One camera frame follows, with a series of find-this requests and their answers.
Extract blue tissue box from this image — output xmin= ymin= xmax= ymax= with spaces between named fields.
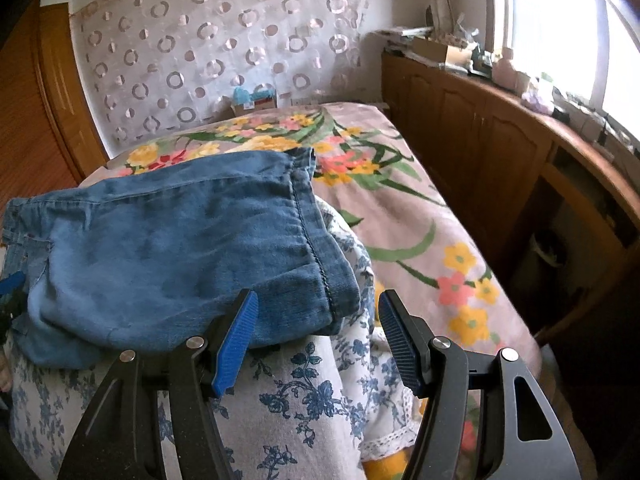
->
xmin=231 ymin=86 xmax=277 ymax=117

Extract cardboard box on cabinet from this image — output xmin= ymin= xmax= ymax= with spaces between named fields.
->
xmin=410 ymin=37 xmax=473 ymax=67

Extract blue floral white quilt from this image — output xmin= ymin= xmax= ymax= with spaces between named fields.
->
xmin=4 ymin=203 xmax=421 ymax=479

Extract wooden side cabinet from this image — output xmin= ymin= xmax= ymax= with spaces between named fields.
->
xmin=382 ymin=53 xmax=639 ymax=342

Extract blue denim jeans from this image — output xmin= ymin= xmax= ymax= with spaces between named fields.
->
xmin=2 ymin=148 xmax=360 ymax=370

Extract window with frame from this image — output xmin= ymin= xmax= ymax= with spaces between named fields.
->
xmin=492 ymin=0 xmax=639 ymax=143

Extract circle patterned sheer curtain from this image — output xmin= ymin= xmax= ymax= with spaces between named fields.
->
xmin=70 ymin=0 xmax=369 ymax=155

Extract floral bed cover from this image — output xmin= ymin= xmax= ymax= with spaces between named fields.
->
xmin=79 ymin=102 xmax=544 ymax=480

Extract wooden louvered wardrobe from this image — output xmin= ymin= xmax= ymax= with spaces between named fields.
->
xmin=1 ymin=0 xmax=107 ymax=204

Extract pink bottle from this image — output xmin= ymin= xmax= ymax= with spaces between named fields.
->
xmin=491 ymin=47 xmax=518 ymax=91

